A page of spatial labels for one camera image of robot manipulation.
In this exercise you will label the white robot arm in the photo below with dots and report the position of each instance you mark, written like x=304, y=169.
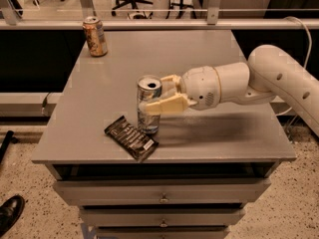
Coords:
x=269, y=73

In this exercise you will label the black rxbar chocolate wrapper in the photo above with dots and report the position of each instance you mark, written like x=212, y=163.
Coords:
x=139, y=145

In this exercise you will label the orange gold drink can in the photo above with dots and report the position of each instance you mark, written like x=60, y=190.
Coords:
x=93, y=28

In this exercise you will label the black leather shoe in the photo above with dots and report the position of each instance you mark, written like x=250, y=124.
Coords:
x=10, y=211

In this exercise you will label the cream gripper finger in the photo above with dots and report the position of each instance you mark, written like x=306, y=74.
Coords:
x=170, y=86
x=171, y=105

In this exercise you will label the silver blue redbull can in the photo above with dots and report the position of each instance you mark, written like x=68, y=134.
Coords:
x=149, y=87

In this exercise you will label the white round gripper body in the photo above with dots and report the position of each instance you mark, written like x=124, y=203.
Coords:
x=200, y=87

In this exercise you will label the grey metal railing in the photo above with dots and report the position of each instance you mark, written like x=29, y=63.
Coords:
x=222, y=24

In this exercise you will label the black pole on floor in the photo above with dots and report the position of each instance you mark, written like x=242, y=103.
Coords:
x=9, y=138

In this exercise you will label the grey drawer cabinet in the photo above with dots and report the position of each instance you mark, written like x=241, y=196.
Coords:
x=207, y=167

